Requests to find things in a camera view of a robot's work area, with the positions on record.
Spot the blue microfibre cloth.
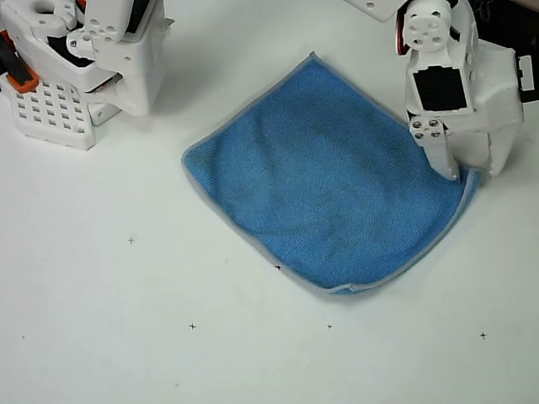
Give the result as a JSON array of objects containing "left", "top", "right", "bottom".
[{"left": 180, "top": 50, "right": 484, "bottom": 296}]

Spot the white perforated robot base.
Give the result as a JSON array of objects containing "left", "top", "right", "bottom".
[{"left": 0, "top": 71, "right": 121, "bottom": 152}]

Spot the orange and black clamp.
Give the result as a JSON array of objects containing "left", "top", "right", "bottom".
[{"left": 0, "top": 31, "right": 39, "bottom": 93}]

